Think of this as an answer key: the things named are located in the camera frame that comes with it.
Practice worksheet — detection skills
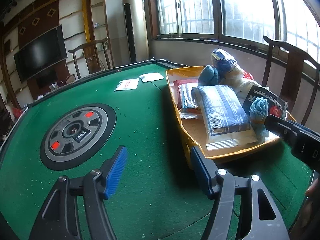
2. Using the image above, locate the wooden chair by window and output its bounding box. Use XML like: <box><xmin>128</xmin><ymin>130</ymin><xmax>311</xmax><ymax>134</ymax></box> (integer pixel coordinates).
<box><xmin>261</xmin><ymin>35</ymin><xmax>319</xmax><ymax>125</ymax></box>

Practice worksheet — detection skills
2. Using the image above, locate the white paper sheet right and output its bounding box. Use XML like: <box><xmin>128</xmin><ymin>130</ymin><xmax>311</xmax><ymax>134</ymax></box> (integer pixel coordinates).
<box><xmin>139</xmin><ymin>72</ymin><xmax>164</xmax><ymax>83</ymax></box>

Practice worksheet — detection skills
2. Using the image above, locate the white paper sheet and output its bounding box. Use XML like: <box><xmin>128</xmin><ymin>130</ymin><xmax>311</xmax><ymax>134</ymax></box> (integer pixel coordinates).
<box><xmin>139</xmin><ymin>72</ymin><xmax>164</xmax><ymax>83</ymax></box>
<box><xmin>115</xmin><ymin>78</ymin><xmax>139</xmax><ymax>91</ymax></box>

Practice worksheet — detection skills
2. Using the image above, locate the wooden armchair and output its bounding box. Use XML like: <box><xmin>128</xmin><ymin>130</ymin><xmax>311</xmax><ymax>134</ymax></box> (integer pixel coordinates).
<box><xmin>68</xmin><ymin>37</ymin><xmax>112</xmax><ymax>79</ymax></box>

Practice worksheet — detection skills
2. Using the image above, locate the black labelled snack bag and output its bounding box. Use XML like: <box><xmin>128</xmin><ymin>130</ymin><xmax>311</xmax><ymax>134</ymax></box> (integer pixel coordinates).
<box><xmin>242</xmin><ymin>85</ymin><xmax>287</xmax><ymax>122</ymax></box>

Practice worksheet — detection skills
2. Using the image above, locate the blue towel roll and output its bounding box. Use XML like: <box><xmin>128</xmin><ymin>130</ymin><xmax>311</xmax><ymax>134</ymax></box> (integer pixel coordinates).
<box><xmin>249</xmin><ymin>98</ymin><xmax>269</xmax><ymax>143</ymax></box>

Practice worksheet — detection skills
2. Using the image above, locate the white tower air conditioner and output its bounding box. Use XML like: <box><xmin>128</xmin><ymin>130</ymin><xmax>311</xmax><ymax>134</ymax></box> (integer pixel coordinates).
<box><xmin>122</xmin><ymin>0</ymin><xmax>149</xmax><ymax>63</ymax></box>

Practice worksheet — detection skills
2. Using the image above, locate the clear bag blue white item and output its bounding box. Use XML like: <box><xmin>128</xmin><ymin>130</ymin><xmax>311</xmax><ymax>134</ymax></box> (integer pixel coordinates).
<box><xmin>211</xmin><ymin>48</ymin><xmax>244</xmax><ymax>87</ymax></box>

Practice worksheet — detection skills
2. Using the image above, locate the white paper sheet left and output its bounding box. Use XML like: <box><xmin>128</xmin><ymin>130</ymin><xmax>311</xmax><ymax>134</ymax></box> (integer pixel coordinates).
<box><xmin>115</xmin><ymin>78</ymin><xmax>139</xmax><ymax>91</ymax></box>

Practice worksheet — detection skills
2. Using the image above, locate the black flat television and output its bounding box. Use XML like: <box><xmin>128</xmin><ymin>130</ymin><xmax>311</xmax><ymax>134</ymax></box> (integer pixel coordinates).
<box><xmin>14</xmin><ymin>25</ymin><xmax>67</xmax><ymax>82</ymax></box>

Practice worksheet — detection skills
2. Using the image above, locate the red striped packet in box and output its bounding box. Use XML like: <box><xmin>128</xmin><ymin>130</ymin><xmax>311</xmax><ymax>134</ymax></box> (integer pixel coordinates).
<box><xmin>174</xmin><ymin>79</ymin><xmax>201</xmax><ymax>114</ymax></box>

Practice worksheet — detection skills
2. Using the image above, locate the blue white wipes pack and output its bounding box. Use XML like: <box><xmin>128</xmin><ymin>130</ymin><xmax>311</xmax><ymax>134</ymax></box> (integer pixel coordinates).
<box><xmin>191</xmin><ymin>85</ymin><xmax>257</xmax><ymax>151</ymax></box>

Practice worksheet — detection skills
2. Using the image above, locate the round mahjong table control panel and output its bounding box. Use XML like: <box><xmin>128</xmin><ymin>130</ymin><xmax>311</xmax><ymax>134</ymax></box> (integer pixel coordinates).
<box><xmin>40</xmin><ymin>103</ymin><xmax>117</xmax><ymax>171</ymax></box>

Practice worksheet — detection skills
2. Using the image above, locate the red plastic bag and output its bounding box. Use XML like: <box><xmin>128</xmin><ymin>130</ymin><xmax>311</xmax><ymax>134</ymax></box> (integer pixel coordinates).
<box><xmin>243</xmin><ymin>71</ymin><xmax>254</xmax><ymax>80</ymax></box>

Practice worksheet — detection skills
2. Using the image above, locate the yellow cardboard box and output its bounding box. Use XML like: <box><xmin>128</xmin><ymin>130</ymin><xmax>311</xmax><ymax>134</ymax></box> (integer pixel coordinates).
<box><xmin>165</xmin><ymin>66</ymin><xmax>281</xmax><ymax>163</ymax></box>

